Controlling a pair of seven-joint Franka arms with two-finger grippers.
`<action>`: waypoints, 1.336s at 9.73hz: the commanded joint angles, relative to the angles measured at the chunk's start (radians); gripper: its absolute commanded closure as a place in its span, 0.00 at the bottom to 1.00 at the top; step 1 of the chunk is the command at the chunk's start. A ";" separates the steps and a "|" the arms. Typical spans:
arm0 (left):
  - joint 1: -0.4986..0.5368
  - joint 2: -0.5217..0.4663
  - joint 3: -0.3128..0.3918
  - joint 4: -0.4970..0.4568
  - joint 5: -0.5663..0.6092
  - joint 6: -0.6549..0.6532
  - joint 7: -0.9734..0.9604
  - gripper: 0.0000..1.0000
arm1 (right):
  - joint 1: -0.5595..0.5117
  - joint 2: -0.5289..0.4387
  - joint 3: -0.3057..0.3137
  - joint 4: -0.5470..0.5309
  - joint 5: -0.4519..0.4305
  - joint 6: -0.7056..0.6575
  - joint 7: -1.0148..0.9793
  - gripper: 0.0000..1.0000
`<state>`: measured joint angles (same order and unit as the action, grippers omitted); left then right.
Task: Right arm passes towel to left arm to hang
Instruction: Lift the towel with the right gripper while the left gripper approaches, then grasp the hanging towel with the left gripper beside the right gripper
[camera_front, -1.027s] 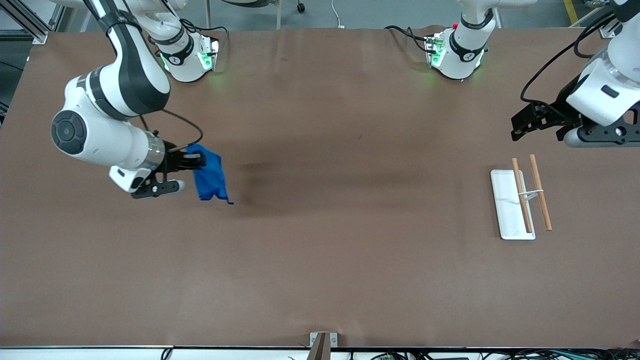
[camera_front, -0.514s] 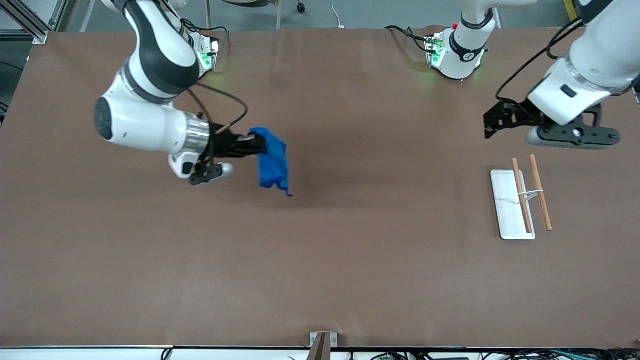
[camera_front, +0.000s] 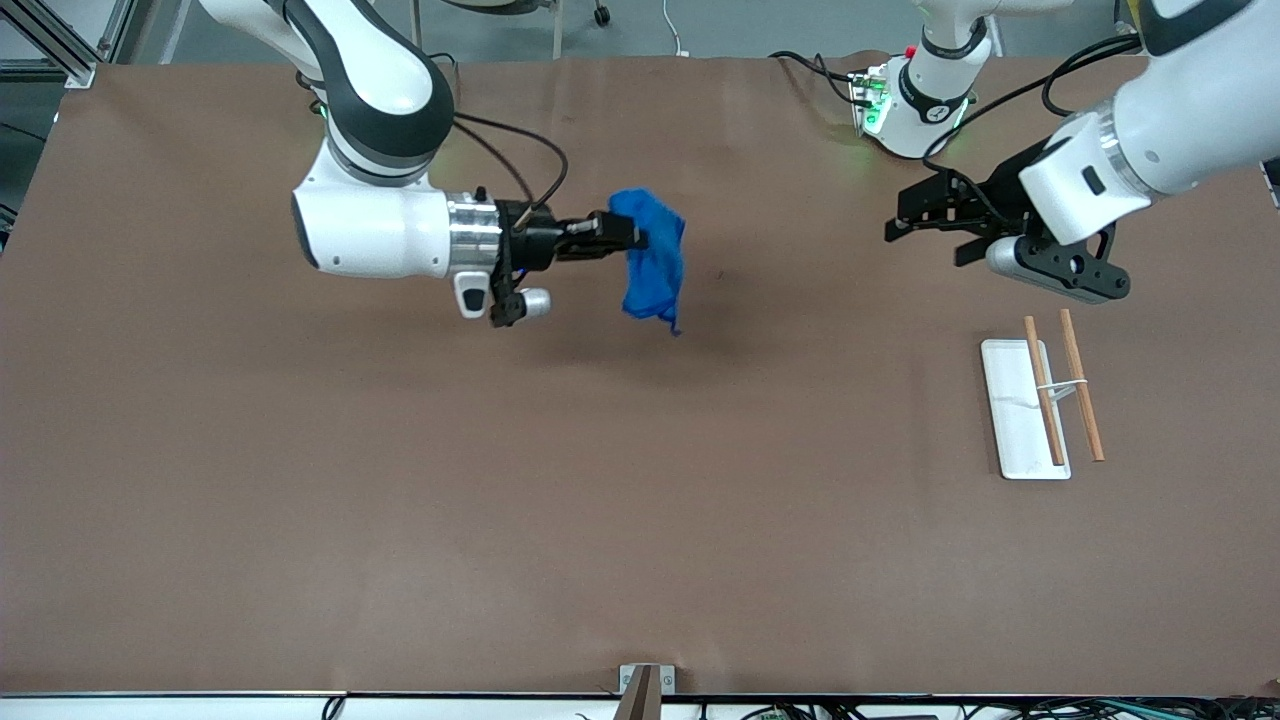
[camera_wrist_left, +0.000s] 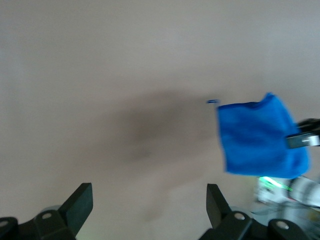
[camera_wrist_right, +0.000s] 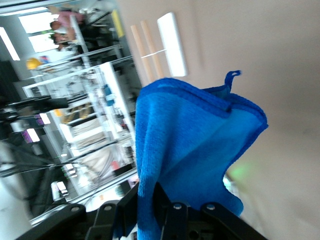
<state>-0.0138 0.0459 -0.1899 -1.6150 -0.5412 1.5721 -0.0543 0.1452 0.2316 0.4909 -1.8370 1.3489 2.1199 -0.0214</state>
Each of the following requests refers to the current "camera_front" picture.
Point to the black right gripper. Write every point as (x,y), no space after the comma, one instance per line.
(536,245)

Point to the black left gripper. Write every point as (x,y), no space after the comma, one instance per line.
(992,196)

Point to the blue microfibre towel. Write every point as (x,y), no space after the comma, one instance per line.
(655,265)

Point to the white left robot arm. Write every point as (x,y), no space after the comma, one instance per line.
(1180,130)

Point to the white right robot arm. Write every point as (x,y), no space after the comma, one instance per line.
(370,230)

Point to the white towel rack base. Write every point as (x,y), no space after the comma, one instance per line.
(1015,420)

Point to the green lit control box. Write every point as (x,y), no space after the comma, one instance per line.
(872,100)

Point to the wooden rack rod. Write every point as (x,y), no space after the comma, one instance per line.
(1083,390)
(1045,395)

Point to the grey metal table bracket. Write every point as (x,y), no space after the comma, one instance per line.
(668,680)

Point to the brown post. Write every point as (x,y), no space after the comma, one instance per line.
(640,695)

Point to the aluminium frame profile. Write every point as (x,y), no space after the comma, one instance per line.
(50,45)

